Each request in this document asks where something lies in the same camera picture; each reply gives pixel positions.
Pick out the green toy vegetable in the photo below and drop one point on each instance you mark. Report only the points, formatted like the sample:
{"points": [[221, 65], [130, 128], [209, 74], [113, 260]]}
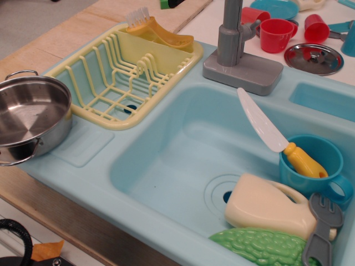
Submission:
{"points": [[262, 246]]}

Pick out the orange tape piece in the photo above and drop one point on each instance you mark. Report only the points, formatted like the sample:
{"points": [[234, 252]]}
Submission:
{"points": [[46, 251]]}

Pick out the white knife yellow handle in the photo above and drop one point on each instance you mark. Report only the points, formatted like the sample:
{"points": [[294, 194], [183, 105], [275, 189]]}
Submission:
{"points": [[303, 163]]}

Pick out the green black object top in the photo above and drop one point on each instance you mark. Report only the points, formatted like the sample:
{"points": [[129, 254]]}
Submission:
{"points": [[169, 4]]}

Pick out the yellow dish rack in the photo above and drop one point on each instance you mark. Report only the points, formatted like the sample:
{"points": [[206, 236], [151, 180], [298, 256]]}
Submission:
{"points": [[117, 79]]}

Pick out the cream toy top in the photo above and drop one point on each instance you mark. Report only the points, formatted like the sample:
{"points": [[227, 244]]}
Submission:
{"points": [[305, 5]]}

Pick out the red cup right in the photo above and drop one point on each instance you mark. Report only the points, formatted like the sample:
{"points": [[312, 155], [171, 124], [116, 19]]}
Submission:
{"points": [[316, 30]]}

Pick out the stainless steel pot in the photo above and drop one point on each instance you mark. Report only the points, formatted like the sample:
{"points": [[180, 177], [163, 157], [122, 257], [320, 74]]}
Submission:
{"points": [[35, 116]]}

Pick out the silver pot lid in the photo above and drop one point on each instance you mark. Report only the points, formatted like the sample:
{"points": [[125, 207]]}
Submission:
{"points": [[314, 58]]}

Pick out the cream toy detergent bottle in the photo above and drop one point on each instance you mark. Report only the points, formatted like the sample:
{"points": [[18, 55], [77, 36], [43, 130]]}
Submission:
{"points": [[260, 203]]}

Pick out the blue cup far right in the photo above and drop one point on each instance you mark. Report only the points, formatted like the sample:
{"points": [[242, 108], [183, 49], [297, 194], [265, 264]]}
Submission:
{"points": [[348, 47]]}

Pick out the grey toy fork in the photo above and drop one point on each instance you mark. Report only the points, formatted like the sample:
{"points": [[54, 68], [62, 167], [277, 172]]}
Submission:
{"points": [[328, 216]]}

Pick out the black device bottom left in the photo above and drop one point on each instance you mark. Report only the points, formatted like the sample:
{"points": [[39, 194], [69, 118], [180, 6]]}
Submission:
{"points": [[19, 261]]}

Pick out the blue utensil handle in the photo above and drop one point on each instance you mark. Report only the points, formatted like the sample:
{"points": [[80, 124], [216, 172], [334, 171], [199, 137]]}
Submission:
{"points": [[341, 27]]}

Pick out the red cup behind faucet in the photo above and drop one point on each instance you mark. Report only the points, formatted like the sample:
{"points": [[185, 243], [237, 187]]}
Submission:
{"points": [[250, 15]]}

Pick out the blue cup in sink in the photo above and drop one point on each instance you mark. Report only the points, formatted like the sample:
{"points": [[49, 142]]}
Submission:
{"points": [[336, 187]]}

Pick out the red cup front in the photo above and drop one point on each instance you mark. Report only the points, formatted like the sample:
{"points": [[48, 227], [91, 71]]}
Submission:
{"points": [[275, 34]]}

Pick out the grey toy faucet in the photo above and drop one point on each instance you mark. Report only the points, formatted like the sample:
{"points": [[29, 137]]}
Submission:
{"points": [[230, 65]]}

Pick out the plywood board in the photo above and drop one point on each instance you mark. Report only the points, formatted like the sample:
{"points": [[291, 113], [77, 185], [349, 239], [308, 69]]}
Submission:
{"points": [[104, 14]]}

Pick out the light blue toy sink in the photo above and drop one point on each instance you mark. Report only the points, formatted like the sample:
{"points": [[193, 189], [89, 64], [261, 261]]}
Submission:
{"points": [[163, 180]]}

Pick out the yellow dish brush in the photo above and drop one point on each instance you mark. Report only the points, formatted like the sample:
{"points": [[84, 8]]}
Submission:
{"points": [[142, 24]]}

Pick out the blue plate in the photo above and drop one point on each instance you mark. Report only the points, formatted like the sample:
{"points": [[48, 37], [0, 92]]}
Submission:
{"points": [[277, 9]]}

